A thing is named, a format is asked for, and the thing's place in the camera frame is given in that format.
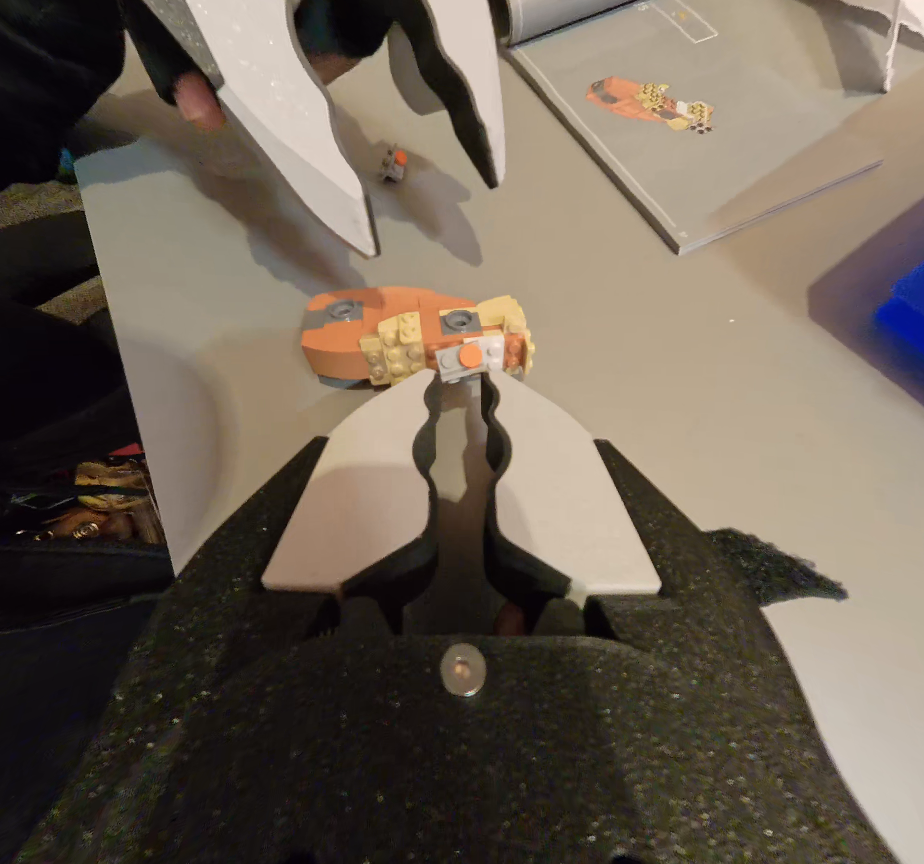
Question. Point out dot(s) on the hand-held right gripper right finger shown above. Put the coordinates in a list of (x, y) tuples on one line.
[(570, 510)]

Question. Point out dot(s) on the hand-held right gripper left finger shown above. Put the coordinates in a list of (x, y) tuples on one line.
[(354, 510)]

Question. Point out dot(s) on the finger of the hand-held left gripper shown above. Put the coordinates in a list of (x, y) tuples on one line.
[(462, 27), (267, 85)]

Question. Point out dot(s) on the small dark grey brick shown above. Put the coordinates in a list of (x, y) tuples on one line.
[(388, 170)]

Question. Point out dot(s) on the orange tan brick model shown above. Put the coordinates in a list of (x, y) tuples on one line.
[(339, 344)]

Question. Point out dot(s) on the small pale grey brick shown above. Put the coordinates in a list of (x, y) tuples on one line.
[(447, 366)]

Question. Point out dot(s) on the grey instruction booklet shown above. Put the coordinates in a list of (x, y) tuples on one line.
[(722, 157)]

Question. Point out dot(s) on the person's dark jacket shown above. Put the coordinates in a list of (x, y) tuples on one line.
[(58, 626)]

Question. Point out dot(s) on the blue plastic bin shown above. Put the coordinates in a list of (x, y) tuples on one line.
[(902, 323)]

